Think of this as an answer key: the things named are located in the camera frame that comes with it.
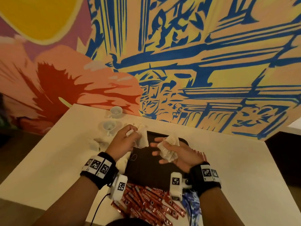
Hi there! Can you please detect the black marker wristband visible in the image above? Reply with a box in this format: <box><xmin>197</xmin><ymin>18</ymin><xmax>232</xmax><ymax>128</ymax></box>
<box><xmin>188</xmin><ymin>161</ymin><xmax>222</xmax><ymax>197</ymax></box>
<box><xmin>79</xmin><ymin>151</ymin><xmax>119</xmax><ymax>190</ymax></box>

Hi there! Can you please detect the dark brown tray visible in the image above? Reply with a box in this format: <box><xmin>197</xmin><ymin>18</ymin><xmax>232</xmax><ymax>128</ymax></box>
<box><xmin>123</xmin><ymin>131</ymin><xmax>190</xmax><ymax>190</ymax></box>

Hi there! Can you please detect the bunch of tea bags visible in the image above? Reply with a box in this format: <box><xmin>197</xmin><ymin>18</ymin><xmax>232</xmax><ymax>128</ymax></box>
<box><xmin>156</xmin><ymin>134</ymin><xmax>181</xmax><ymax>162</ymax></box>

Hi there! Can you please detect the black camera cable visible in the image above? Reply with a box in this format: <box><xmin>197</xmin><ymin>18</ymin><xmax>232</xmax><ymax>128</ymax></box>
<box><xmin>186</xmin><ymin>199</ymin><xmax>194</xmax><ymax>226</ymax></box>
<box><xmin>89</xmin><ymin>193</ymin><xmax>114</xmax><ymax>226</ymax></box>

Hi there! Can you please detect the row of tea bags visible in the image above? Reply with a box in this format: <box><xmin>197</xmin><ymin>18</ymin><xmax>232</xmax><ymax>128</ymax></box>
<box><xmin>115</xmin><ymin>155</ymin><xmax>131</xmax><ymax>175</ymax></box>

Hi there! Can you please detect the person's left forearm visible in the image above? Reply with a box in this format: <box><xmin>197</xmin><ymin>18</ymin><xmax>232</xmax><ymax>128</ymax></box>
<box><xmin>33</xmin><ymin>175</ymin><xmax>100</xmax><ymax>226</ymax></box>

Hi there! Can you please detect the person's right hand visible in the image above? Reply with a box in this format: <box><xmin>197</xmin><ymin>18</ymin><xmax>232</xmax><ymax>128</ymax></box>
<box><xmin>150</xmin><ymin>136</ymin><xmax>208</xmax><ymax>174</ymax></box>

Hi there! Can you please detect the pile of red Nescafe sachets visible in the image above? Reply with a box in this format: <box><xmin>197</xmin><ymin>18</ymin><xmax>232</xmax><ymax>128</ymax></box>
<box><xmin>111</xmin><ymin>183</ymin><xmax>187</xmax><ymax>226</ymax></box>

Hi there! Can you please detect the person's left hand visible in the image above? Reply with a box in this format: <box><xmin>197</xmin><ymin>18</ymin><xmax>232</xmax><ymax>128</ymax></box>
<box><xmin>105</xmin><ymin>124</ymin><xmax>142</xmax><ymax>162</ymax></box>

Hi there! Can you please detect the person's black shirt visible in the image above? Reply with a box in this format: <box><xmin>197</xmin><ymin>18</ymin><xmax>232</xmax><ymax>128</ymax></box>
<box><xmin>106</xmin><ymin>218</ymin><xmax>153</xmax><ymax>226</ymax></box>

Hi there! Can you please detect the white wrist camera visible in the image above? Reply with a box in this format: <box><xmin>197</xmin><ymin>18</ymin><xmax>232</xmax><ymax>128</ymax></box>
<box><xmin>169</xmin><ymin>172</ymin><xmax>191</xmax><ymax>202</ymax></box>
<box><xmin>109</xmin><ymin>174</ymin><xmax>129</xmax><ymax>202</ymax></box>

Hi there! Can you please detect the single white tea bag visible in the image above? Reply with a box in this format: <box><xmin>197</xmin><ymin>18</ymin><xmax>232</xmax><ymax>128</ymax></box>
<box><xmin>135</xmin><ymin>123</ymin><xmax>150</xmax><ymax>149</ymax></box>

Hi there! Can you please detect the small white cup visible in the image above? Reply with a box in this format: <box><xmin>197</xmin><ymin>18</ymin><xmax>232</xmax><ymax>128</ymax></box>
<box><xmin>108</xmin><ymin>106</ymin><xmax>124</xmax><ymax>119</ymax></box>
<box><xmin>101</xmin><ymin>120</ymin><xmax>119</xmax><ymax>137</ymax></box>

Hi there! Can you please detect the person's right forearm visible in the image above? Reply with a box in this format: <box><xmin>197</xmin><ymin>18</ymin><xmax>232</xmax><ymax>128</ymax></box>
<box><xmin>198</xmin><ymin>187</ymin><xmax>245</xmax><ymax>226</ymax></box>

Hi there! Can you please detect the pile of white tea bags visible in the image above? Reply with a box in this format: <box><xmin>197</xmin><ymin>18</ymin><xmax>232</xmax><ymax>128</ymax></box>
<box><xmin>93</xmin><ymin>136</ymin><xmax>114</xmax><ymax>153</ymax></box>

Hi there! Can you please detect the pile of blue sachets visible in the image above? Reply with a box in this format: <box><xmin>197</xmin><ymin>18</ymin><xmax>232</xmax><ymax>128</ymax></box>
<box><xmin>182</xmin><ymin>191</ymin><xmax>203</xmax><ymax>226</ymax></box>

